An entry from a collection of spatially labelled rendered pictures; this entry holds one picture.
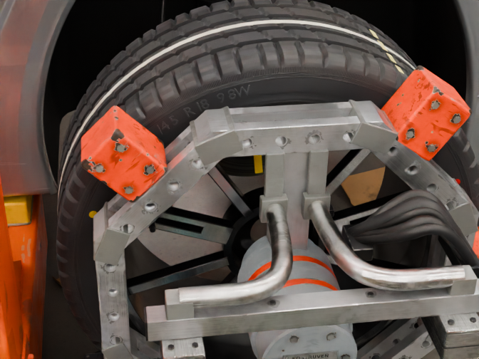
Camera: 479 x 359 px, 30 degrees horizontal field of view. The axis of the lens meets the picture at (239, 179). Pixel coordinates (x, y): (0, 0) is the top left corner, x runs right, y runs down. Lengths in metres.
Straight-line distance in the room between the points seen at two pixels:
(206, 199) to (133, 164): 1.87
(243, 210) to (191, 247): 1.47
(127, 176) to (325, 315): 0.31
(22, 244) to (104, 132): 0.59
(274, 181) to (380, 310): 0.22
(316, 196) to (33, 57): 0.60
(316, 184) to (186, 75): 0.23
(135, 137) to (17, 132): 0.53
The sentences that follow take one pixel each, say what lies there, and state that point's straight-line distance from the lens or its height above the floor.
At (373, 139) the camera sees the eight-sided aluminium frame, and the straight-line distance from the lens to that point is 1.18.
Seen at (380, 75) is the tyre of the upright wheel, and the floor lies 1.14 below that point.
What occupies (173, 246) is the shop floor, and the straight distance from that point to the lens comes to 2.79.
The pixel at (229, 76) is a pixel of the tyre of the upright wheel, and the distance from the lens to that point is 1.19.
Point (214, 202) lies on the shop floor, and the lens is 2.99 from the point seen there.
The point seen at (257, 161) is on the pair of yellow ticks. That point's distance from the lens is 1.82.
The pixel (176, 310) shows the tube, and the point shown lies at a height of 0.99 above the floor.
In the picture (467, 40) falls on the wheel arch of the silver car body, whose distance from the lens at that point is 1.70.
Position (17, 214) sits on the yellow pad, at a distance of 1.74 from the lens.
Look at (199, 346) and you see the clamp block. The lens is 1.06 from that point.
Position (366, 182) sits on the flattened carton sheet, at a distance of 3.10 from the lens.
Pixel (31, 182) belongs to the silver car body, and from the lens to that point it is 1.69.
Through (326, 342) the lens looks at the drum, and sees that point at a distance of 1.18.
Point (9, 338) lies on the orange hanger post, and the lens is 1.26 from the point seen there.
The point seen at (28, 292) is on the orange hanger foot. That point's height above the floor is 0.68.
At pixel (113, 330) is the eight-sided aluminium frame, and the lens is 1.31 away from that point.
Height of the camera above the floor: 1.68
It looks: 33 degrees down
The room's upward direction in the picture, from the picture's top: 1 degrees clockwise
